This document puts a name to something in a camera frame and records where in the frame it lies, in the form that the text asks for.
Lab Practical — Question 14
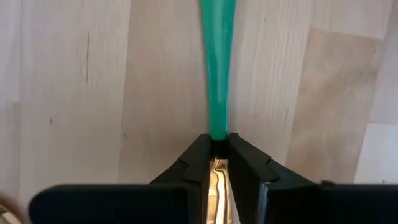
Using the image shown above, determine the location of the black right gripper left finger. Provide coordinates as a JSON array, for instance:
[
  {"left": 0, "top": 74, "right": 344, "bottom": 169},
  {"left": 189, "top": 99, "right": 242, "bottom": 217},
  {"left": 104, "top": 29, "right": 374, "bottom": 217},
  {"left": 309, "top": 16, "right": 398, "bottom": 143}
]
[{"left": 29, "top": 133, "right": 214, "bottom": 224}]

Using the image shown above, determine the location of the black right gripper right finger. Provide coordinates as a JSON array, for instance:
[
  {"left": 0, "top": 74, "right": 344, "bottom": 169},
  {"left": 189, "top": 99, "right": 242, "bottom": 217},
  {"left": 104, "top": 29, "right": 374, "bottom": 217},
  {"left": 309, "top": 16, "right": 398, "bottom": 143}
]
[{"left": 226, "top": 133, "right": 398, "bottom": 224}]

